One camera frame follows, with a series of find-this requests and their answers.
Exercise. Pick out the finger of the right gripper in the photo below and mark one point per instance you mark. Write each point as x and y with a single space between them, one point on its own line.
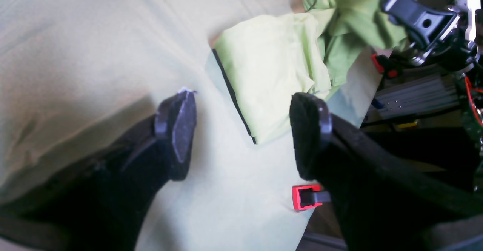
426 28

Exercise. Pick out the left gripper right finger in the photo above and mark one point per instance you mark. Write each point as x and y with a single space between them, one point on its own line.
380 201

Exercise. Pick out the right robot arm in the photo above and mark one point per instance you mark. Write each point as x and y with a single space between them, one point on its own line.
447 38

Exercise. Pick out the blue orange clamp left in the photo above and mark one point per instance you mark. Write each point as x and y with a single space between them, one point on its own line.
305 197

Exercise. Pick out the sage green table cloth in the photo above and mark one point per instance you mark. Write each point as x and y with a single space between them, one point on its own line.
77 74

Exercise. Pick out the aluminium frame post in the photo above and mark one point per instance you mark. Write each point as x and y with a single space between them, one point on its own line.
424 95

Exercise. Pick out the yellow-green T-shirt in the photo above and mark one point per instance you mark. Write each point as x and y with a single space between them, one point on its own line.
269 58

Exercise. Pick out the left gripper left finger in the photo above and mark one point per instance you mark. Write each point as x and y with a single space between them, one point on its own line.
100 202

